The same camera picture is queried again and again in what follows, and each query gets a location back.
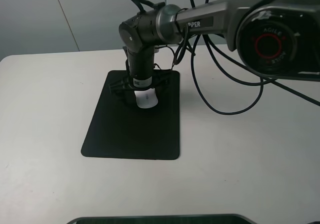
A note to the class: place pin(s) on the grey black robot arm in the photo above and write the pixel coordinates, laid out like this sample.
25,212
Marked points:
275,39

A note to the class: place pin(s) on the black rectangular mouse pad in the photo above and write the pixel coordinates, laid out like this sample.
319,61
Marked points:
120,129

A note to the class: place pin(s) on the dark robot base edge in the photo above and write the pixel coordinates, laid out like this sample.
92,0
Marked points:
175,219

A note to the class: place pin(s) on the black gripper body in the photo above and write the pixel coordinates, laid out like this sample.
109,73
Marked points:
121,85

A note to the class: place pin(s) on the white wireless computer mouse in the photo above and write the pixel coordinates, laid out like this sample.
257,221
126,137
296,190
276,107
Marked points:
146,99

